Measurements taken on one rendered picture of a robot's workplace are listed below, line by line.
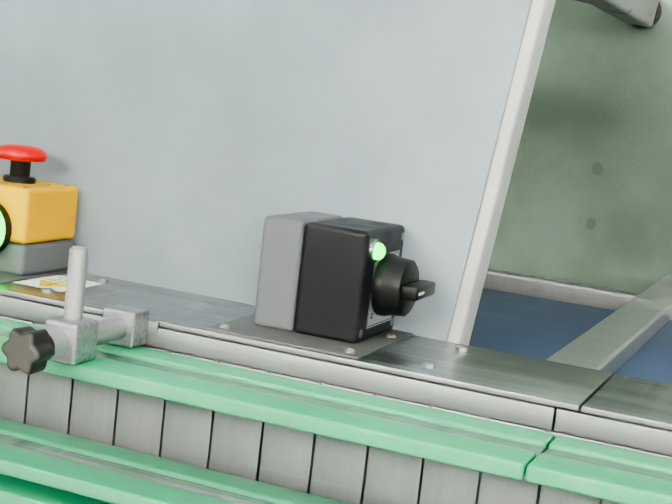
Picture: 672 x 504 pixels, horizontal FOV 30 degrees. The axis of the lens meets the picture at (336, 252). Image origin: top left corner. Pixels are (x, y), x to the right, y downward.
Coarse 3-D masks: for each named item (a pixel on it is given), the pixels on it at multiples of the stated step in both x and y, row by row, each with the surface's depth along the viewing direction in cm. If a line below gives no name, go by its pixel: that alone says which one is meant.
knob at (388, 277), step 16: (384, 256) 88; (384, 272) 87; (400, 272) 87; (416, 272) 89; (384, 288) 87; (400, 288) 87; (416, 288) 86; (432, 288) 89; (384, 304) 88; (400, 304) 87
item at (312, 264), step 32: (288, 224) 88; (320, 224) 87; (352, 224) 89; (384, 224) 91; (288, 256) 88; (320, 256) 87; (352, 256) 86; (288, 288) 88; (320, 288) 87; (352, 288) 86; (256, 320) 89; (288, 320) 88; (320, 320) 87; (352, 320) 86; (384, 320) 91
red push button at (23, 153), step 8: (8, 144) 100; (16, 144) 101; (0, 152) 99; (8, 152) 99; (16, 152) 99; (24, 152) 99; (32, 152) 100; (40, 152) 100; (16, 160) 99; (24, 160) 99; (32, 160) 100; (40, 160) 100; (16, 168) 100; (24, 168) 101; (24, 176) 101
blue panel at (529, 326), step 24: (480, 312) 119; (504, 312) 120; (528, 312) 122; (552, 312) 124; (576, 312) 125; (600, 312) 127; (480, 336) 106; (504, 336) 108; (528, 336) 109; (552, 336) 110; (576, 336) 112; (648, 360) 104
